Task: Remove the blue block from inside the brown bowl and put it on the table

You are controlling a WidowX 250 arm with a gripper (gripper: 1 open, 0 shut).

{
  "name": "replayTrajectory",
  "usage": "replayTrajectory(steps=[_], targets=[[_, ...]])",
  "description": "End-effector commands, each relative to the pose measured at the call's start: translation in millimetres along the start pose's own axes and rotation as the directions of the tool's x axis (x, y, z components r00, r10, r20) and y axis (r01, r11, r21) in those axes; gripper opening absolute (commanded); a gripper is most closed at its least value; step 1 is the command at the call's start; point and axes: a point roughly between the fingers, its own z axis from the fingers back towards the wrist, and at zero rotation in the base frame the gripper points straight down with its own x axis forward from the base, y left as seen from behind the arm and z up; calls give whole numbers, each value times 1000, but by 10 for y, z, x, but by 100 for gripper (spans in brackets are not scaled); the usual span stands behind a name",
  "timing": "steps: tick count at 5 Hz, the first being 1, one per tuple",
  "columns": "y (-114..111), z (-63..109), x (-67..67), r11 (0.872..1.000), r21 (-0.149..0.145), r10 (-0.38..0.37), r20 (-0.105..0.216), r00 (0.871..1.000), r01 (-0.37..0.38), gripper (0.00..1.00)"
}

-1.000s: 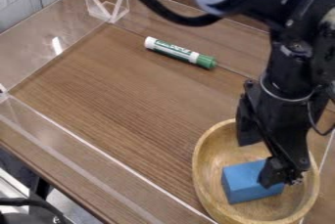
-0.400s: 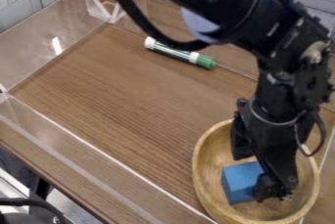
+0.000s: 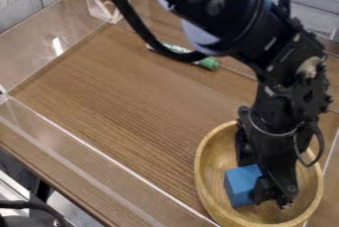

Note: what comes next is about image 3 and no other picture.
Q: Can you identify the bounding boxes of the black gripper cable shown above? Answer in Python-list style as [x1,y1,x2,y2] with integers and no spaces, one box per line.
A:
[291,121,327,169]

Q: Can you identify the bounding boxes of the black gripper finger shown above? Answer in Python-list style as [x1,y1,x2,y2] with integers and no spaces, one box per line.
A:
[274,191,297,209]
[235,129,263,177]

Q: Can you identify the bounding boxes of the green and white marker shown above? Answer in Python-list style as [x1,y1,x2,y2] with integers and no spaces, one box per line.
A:
[161,41,221,70]

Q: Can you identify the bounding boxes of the clear acrylic corner bracket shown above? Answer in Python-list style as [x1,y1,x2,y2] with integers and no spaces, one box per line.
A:
[86,0,123,24]

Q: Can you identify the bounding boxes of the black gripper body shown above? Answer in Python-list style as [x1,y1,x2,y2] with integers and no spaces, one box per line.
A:
[239,81,331,204]

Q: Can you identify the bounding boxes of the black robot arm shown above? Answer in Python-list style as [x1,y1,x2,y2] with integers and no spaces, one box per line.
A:
[111,0,333,206]

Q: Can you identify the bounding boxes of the brown wooden bowl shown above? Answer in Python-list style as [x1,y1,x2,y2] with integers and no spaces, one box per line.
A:
[195,121,325,227]

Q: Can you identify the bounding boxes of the blue rectangular block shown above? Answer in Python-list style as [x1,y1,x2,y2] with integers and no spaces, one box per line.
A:
[225,165,262,207]

